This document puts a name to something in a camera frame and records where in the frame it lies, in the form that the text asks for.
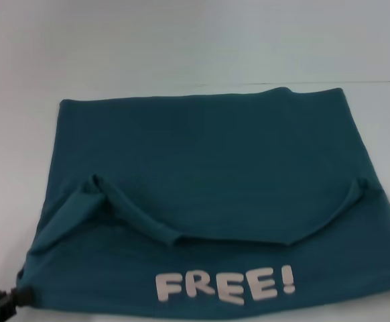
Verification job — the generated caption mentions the teal blue t-shirt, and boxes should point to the teal blue t-shirt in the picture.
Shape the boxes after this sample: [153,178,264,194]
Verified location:
[16,86,390,322]

